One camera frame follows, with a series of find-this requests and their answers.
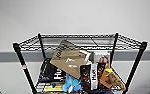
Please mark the brown plush toy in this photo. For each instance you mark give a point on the brown plush toy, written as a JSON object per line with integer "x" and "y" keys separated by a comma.
{"x": 117, "y": 82}

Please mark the white box with picture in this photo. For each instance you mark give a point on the white box with picture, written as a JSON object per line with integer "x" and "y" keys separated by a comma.
{"x": 102, "y": 58}

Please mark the yellow plush toy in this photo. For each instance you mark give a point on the yellow plush toy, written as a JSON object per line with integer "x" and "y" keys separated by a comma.
{"x": 53, "y": 88}

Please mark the black bag white print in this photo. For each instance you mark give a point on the black bag white print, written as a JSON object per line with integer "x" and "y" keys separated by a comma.
{"x": 49, "y": 71}

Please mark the large brown cardboard box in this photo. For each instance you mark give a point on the large brown cardboard box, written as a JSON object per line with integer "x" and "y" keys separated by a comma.
{"x": 66, "y": 56}

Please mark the blue plush toy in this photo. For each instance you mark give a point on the blue plush toy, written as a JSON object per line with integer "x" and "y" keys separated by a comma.
{"x": 72, "y": 84}

